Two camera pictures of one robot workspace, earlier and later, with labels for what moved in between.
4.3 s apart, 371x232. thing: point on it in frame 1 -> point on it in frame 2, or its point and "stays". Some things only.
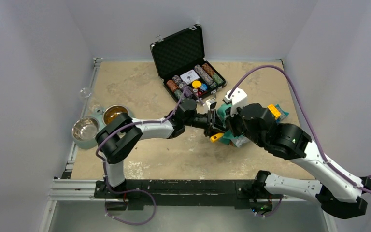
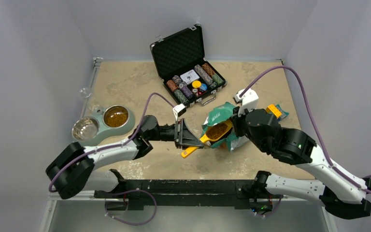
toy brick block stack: [277, 111] stays
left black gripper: [214, 121] -> [187, 138]
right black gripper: [231, 120] stays
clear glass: [85, 93] stays
